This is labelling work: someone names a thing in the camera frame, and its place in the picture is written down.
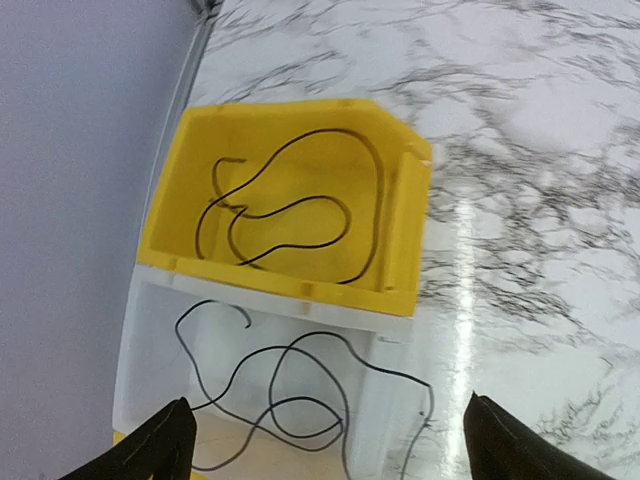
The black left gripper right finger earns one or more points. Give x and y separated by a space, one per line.
500 446

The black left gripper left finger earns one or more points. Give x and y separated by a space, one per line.
161 448

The far yellow plastic bin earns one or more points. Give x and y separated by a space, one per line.
322 200

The white translucent plastic bin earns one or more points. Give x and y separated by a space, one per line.
279 387

